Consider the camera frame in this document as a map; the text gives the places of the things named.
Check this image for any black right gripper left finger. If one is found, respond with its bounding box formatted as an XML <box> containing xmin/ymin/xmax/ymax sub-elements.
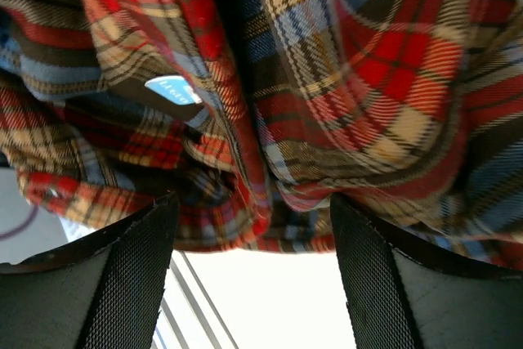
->
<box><xmin>1</xmin><ymin>194</ymin><xmax>179</xmax><ymax>348</ymax></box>

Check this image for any red brown plaid shirt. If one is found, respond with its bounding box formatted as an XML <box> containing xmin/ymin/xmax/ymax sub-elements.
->
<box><xmin>1</xmin><ymin>0</ymin><xmax>522</xmax><ymax>269</ymax></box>

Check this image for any aluminium table edge rail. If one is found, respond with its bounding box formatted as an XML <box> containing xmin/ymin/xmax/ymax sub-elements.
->
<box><xmin>151</xmin><ymin>251</ymin><xmax>239</xmax><ymax>349</ymax></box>

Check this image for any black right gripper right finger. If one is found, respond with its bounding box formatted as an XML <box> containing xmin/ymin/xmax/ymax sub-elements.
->
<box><xmin>330</xmin><ymin>195</ymin><xmax>522</xmax><ymax>348</ymax></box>

